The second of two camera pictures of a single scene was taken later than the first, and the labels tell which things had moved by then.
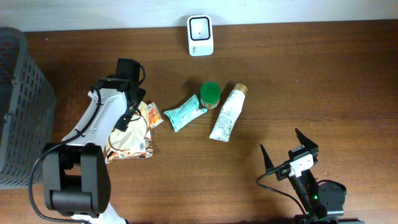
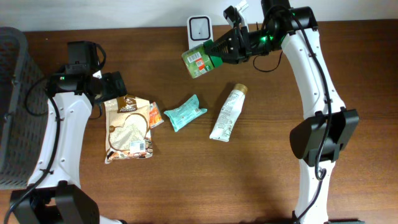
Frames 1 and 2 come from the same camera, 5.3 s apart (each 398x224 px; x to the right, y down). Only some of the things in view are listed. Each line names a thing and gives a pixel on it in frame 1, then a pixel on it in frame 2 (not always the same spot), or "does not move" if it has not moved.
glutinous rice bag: x=133 y=142 does not move
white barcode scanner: x=200 y=35 does not move
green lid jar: x=209 y=94 -> x=197 y=61
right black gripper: x=312 y=147 -> x=245 y=42
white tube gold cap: x=224 y=126 does not move
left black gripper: x=126 y=117 -> x=114 y=83
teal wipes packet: x=185 y=112 does not move
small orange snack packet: x=154 y=116 does not move
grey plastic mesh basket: x=28 y=108 does not move
